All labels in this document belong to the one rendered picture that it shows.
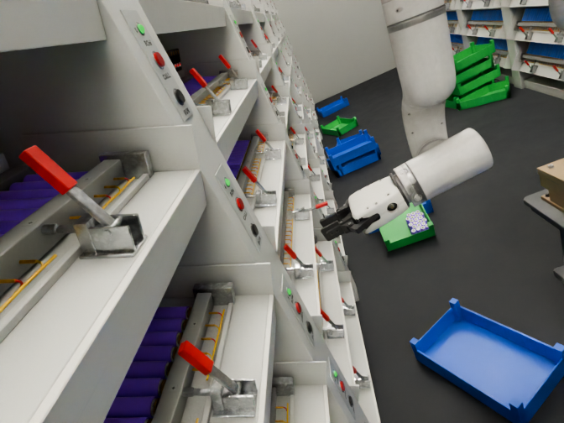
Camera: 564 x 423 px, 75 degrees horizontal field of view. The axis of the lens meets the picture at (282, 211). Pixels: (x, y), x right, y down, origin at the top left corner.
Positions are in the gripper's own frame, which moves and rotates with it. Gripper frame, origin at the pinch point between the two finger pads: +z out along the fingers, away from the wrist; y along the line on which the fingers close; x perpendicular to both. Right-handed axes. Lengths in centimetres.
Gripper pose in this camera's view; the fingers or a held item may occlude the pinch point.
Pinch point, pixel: (331, 226)
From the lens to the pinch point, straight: 77.1
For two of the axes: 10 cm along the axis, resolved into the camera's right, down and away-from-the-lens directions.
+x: -5.5, -7.5, -3.7
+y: 0.3, -4.6, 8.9
